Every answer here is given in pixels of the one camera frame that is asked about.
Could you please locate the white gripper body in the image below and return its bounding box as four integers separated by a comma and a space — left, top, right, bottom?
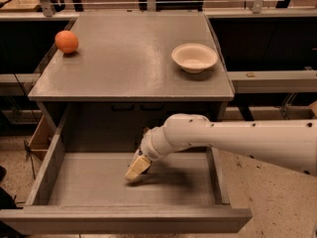
140, 127, 168, 161

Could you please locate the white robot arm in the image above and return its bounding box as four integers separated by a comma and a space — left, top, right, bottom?
125, 114, 317, 182

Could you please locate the grey open drawer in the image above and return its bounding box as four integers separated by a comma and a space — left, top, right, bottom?
1, 103, 252, 235

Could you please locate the grey cabinet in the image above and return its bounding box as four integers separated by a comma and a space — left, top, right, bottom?
29, 12, 234, 152

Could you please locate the white paper bowl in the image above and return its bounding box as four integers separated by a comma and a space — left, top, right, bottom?
171, 44, 218, 73

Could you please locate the wooden box on floor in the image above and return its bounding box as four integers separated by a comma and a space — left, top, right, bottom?
29, 117, 54, 161

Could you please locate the orange ball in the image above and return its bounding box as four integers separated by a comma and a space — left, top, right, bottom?
54, 31, 79, 54

